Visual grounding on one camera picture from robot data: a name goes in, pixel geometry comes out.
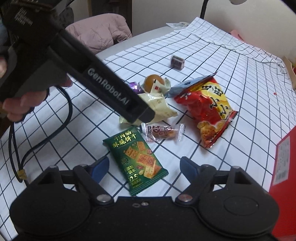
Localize pink paper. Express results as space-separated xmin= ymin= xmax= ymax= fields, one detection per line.
xmin=230 ymin=30 xmax=245 ymax=42

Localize green cracker packet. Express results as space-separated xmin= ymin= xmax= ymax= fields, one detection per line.
xmin=103 ymin=127 xmax=169 ymax=196

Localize papers on table edge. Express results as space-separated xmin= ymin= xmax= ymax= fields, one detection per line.
xmin=166 ymin=22 xmax=189 ymax=30

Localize cream snack packet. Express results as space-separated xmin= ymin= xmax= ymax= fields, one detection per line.
xmin=119 ymin=91 xmax=178 ymax=127

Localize red cardboard box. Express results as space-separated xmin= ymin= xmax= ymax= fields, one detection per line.
xmin=269 ymin=128 xmax=296 ymax=240

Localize silver desk lamp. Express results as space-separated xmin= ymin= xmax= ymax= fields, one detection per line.
xmin=200 ymin=0 xmax=246 ymax=19

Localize black cable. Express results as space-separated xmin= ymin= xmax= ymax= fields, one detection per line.
xmin=8 ymin=86 xmax=74 ymax=186

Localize white checked tablecloth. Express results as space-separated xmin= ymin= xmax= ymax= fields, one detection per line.
xmin=1 ymin=18 xmax=295 ymax=240

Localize purple candy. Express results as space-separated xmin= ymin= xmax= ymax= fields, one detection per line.
xmin=128 ymin=82 xmax=144 ymax=94

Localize pink jacket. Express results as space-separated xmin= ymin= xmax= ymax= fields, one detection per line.
xmin=66 ymin=13 xmax=132 ymax=54

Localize dark wrapped cube candy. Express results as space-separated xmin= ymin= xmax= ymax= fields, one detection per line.
xmin=171 ymin=55 xmax=185 ymax=70

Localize person's left hand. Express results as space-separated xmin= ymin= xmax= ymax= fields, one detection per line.
xmin=0 ymin=58 xmax=73 ymax=123

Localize clear brown candy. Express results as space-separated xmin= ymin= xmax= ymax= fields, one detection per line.
xmin=140 ymin=123 xmax=186 ymax=142

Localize red chips bag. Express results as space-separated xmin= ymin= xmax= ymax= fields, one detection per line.
xmin=165 ymin=73 xmax=238 ymax=148

